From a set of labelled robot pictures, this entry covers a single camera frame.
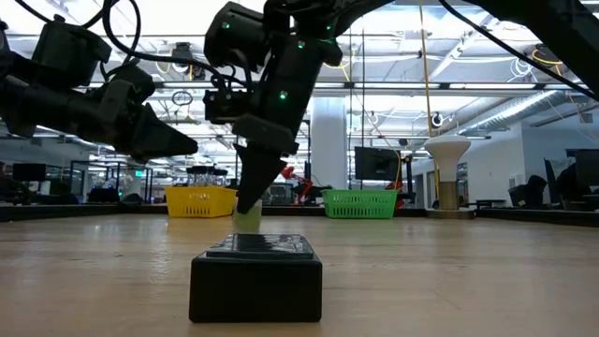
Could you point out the person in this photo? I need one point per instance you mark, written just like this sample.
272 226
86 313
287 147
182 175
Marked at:
536 185

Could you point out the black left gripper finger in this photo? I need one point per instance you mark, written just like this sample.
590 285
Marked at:
159 131
159 150

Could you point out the white bulb table lamp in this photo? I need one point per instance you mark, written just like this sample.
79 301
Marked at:
447 150

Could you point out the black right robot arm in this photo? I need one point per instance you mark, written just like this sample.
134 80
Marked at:
468 9

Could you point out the black overhead crossbar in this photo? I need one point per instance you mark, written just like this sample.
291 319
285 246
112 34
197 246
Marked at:
398 85

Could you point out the black hourglass white sand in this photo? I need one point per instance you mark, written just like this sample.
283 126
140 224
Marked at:
220 171

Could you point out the green plastic basket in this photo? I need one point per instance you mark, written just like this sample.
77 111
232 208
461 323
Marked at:
360 203

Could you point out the black round ceiling fixture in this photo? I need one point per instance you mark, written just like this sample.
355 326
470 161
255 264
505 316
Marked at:
545 52

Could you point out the black digital clock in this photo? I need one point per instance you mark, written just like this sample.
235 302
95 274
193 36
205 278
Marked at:
255 290

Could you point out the black computer monitor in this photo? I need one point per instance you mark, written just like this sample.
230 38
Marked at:
376 163
587 168

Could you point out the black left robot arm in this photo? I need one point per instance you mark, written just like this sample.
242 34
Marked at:
47 107

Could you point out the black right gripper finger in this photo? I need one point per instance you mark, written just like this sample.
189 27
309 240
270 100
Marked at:
255 178

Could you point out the green USB wall charger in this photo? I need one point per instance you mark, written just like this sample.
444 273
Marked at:
248 220

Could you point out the yellow plastic basket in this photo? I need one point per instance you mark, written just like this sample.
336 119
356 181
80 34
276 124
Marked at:
201 201

